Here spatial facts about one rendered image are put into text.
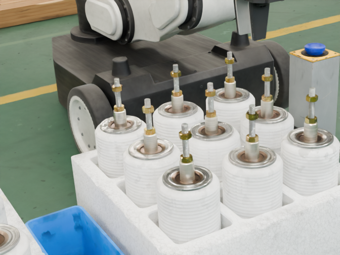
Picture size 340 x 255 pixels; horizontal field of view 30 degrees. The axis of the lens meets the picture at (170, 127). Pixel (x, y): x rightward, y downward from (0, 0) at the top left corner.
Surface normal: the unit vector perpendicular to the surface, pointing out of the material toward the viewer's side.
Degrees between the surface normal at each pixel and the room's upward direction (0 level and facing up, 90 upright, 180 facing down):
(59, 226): 88
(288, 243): 90
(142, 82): 45
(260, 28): 90
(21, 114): 0
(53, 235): 88
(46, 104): 0
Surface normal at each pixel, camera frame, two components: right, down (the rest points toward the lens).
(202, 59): -0.06, -0.91
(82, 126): -0.86, 0.26
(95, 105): 0.23, -0.52
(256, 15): 0.45, 0.35
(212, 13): 0.49, 0.67
